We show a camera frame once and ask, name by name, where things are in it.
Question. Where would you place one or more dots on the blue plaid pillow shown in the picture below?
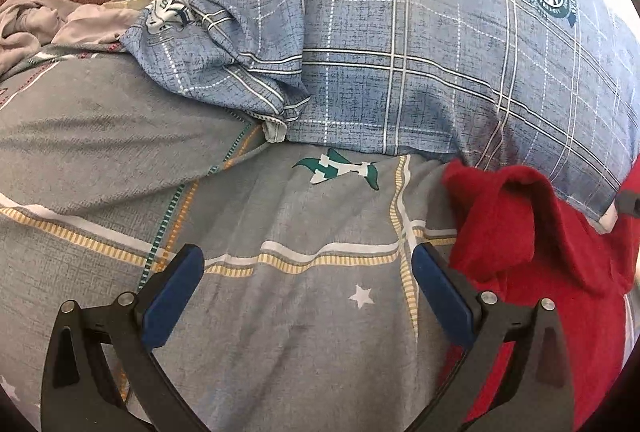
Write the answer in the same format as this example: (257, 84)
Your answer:
(400, 37)

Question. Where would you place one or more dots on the pale lilac crumpled cloth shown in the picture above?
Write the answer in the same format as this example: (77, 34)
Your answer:
(45, 24)

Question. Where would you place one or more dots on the grey printed bed sheet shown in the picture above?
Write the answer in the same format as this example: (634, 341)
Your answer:
(280, 312)

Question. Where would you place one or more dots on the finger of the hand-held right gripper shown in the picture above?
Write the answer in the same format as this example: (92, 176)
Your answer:
(631, 203)

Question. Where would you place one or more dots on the red knit garment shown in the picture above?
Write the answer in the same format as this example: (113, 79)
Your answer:
(540, 242)

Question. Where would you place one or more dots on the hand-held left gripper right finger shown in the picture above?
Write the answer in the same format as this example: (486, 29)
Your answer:
(442, 297)

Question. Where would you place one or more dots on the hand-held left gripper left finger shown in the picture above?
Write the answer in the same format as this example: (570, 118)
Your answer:
(172, 297)

